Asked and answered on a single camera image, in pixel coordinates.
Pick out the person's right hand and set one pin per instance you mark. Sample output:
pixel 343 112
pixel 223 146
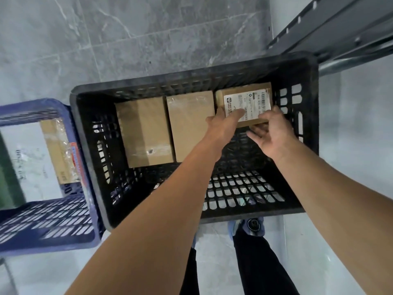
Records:
pixel 276 135

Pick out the person's left hand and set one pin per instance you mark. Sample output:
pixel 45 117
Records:
pixel 221 132

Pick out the large plain brown box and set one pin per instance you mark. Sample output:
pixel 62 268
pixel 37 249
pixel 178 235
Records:
pixel 187 125

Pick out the brown box barcode label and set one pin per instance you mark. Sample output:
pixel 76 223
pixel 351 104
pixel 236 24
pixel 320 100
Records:
pixel 261 98

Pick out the brown cardboard box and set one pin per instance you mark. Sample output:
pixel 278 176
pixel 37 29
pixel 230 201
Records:
pixel 144 132

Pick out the black plastic crate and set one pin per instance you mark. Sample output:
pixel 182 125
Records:
pixel 92 135

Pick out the long taped brown box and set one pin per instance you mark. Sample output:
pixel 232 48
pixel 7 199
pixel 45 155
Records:
pixel 58 150

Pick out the white cardboard box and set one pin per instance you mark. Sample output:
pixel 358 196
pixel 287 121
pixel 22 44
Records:
pixel 33 168

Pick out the blue plastic crate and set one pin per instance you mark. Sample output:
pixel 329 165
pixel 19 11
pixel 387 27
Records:
pixel 46 224

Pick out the green cardboard box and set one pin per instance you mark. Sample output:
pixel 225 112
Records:
pixel 9 181

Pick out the person's left forearm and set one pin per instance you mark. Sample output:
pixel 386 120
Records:
pixel 153 227

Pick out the person's right forearm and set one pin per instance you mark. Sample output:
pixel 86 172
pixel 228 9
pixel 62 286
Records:
pixel 337 205

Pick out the person's right shoe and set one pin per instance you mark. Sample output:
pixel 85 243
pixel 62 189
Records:
pixel 250 225

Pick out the person's right leg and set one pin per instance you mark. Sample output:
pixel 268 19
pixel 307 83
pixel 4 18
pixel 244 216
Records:
pixel 261 267

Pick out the person's leg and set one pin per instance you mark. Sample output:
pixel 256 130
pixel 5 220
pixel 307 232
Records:
pixel 190 273
pixel 261 267

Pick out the person's left leg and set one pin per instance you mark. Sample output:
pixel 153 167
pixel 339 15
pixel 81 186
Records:
pixel 190 273

